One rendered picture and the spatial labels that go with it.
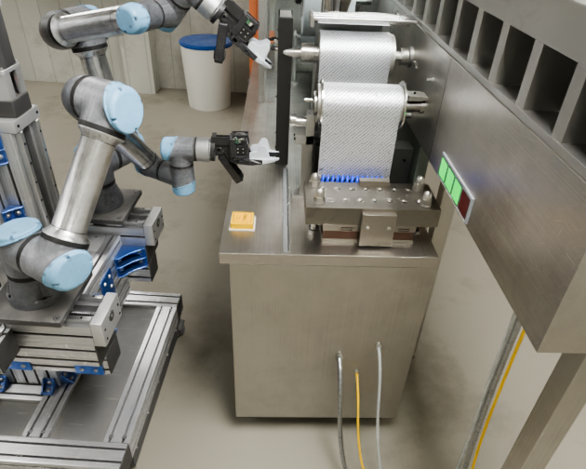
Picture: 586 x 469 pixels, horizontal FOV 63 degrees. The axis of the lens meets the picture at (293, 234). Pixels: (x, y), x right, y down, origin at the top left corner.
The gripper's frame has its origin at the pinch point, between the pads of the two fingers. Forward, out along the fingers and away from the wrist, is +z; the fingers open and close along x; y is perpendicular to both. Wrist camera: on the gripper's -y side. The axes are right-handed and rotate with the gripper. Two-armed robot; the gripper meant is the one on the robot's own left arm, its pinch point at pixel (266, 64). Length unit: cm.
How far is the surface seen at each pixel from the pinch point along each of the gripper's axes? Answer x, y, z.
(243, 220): -19.6, -37.0, 22.8
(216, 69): 317, -107, 18
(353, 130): -8.4, 4.9, 31.6
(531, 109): -60, 41, 33
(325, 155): -8.4, -7.0, 30.9
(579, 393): -85, 12, 79
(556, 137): -74, 40, 31
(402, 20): 22, 36, 27
